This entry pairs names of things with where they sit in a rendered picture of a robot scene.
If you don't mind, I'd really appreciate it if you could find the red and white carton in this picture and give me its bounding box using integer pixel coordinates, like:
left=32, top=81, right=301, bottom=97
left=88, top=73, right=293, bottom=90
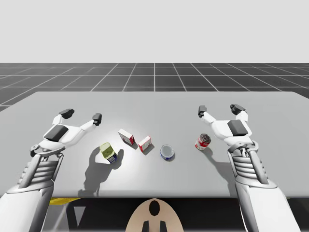
left=117, top=129, right=135, bottom=145
left=138, top=135, right=152, bottom=152

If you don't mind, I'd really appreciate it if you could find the tan robot part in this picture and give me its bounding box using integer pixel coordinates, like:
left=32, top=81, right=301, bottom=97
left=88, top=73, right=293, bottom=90
left=125, top=198, right=184, bottom=232

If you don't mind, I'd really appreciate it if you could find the green and blue rectangular can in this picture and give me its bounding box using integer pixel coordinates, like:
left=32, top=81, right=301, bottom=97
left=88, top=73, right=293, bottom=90
left=99, top=142, right=118, bottom=164

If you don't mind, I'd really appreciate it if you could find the red and white can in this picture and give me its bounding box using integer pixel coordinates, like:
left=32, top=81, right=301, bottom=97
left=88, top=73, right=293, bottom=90
left=195, top=133, right=211, bottom=151

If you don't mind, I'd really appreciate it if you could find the blue flat can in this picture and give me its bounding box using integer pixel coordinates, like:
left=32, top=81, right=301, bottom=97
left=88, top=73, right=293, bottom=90
left=160, top=144, right=175, bottom=161

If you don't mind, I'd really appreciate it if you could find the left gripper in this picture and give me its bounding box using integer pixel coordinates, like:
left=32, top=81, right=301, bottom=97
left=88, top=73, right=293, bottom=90
left=40, top=109, right=103, bottom=151

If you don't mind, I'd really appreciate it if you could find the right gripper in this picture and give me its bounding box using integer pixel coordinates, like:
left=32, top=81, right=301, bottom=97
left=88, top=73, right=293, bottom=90
left=198, top=104, right=253, bottom=145

